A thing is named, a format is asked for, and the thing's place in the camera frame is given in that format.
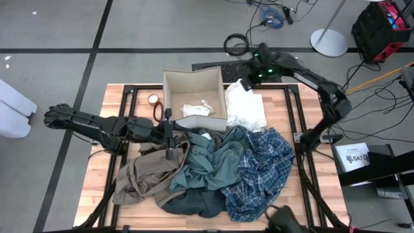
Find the beige fabric storage box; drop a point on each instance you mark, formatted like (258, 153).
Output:
(194, 84)

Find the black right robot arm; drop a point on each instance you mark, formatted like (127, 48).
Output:
(310, 79)

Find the grey metal object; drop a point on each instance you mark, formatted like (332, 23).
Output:
(409, 77)

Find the white printed box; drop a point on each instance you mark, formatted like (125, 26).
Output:
(351, 155)

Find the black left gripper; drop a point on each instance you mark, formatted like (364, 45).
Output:
(163, 131)

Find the teal garment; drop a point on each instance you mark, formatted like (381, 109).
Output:
(210, 161)

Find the blue plaid shirt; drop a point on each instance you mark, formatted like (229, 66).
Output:
(262, 174)

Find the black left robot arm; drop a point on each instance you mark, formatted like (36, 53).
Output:
(84, 124)

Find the dark navy garment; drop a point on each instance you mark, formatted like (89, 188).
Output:
(194, 204)

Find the grey round-base stand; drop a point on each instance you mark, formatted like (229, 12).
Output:
(328, 43)

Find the black equipment stand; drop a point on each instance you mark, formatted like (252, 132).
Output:
(388, 165)

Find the tan tape roll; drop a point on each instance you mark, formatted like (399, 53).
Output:
(153, 98)

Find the red and black equipment case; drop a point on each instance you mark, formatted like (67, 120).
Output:
(372, 32)

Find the khaki brown trousers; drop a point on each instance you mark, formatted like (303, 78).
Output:
(145, 174)

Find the pale blue padded object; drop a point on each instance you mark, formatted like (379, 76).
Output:
(14, 106)

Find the black rubber floor mat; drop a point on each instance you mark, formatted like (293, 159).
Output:
(220, 69)

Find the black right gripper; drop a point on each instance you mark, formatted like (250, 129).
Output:
(265, 64)

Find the large white cloth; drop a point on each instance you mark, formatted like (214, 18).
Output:
(242, 110)

